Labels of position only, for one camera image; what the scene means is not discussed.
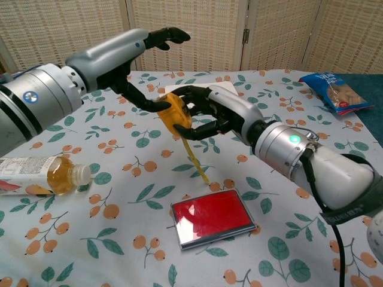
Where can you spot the red flat metal box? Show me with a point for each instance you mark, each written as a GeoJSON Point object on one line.
{"type": "Point", "coordinates": [212, 216]}

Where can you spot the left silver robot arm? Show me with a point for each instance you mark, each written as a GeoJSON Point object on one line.
{"type": "Point", "coordinates": [36, 101]}

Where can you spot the metal screen hinge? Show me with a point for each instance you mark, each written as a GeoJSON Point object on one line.
{"type": "Point", "coordinates": [246, 36]}

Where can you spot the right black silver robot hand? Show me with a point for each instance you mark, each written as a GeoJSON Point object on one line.
{"type": "Point", "coordinates": [236, 110]}

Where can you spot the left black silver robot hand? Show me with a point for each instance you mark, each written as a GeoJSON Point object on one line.
{"type": "Point", "coordinates": [110, 56]}

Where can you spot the amber drink plastic bottle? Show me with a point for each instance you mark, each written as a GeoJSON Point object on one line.
{"type": "Point", "coordinates": [36, 176]}

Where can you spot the yellow tape measure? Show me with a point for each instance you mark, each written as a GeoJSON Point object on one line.
{"type": "Point", "coordinates": [176, 112]}

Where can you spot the blue felt table cover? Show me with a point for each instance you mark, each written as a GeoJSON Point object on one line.
{"type": "Point", "coordinates": [374, 122]}

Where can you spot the floral fruit print tablecloth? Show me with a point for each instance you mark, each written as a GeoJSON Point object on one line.
{"type": "Point", "coordinates": [119, 239]}

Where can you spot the blue snack bag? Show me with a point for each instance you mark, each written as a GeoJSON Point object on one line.
{"type": "Point", "coordinates": [338, 92]}

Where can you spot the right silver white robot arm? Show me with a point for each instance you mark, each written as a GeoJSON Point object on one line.
{"type": "Point", "coordinates": [287, 146]}

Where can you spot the woven folding screen panel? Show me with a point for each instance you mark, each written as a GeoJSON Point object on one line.
{"type": "Point", "coordinates": [203, 24]}
{"type": "Point", "coordinates": [281, 33]}
{"type": "Point", "coordinates": [350, 33]}
{"type": "Point", "coordinates": [60, 33]}

